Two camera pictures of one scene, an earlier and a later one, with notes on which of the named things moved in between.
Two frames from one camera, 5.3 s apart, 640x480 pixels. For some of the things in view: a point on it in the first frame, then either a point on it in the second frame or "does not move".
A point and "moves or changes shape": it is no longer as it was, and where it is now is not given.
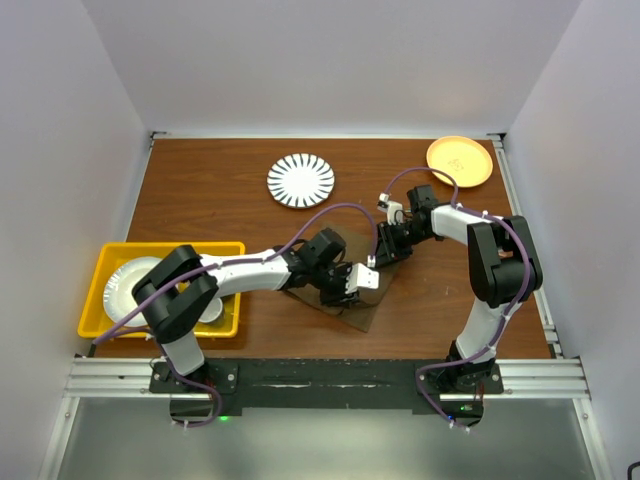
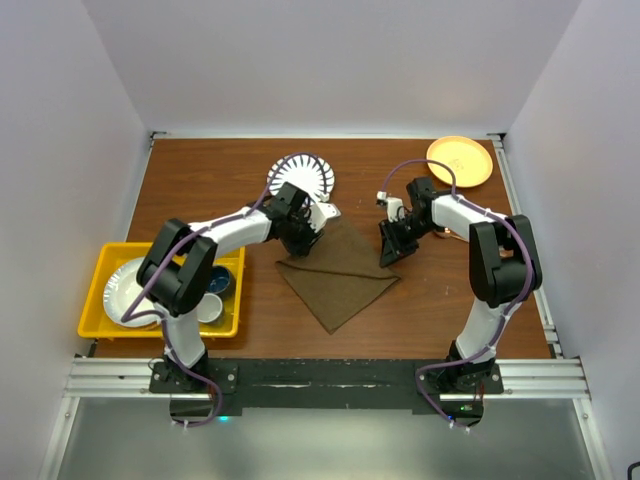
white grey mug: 213,314 does not move
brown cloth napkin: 360,248 moves or changes shape
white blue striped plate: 300,180 does not move
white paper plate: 119,300 does not move
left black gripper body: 332,283 to 298,235
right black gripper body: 398,239 does not move
